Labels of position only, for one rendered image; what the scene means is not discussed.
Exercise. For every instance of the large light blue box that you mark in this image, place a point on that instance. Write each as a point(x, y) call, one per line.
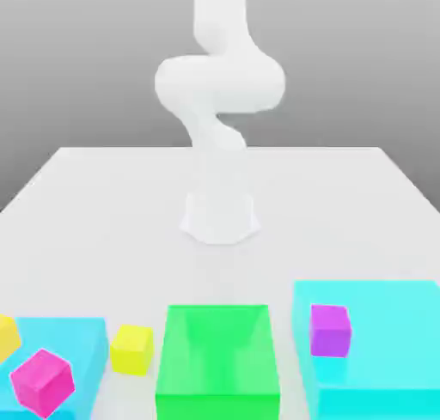
point(79, 341)

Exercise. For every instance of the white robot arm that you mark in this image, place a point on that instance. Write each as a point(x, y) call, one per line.
point(220, 83)

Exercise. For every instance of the small orange-yellow cube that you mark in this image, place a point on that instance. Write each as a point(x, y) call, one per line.
point(7, 337)

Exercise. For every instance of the small purple cube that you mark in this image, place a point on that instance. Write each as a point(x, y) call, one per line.
point(330, 330)

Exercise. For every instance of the small yellow cube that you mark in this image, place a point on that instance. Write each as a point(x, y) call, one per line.
point(132, 349)

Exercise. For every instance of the large green box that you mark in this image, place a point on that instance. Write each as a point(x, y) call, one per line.
point(217, 358)

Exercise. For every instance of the large cyan box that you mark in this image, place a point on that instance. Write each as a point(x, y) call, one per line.
point(388, 341)

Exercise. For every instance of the small pink cube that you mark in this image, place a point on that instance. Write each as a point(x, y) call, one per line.
point(43, 382)

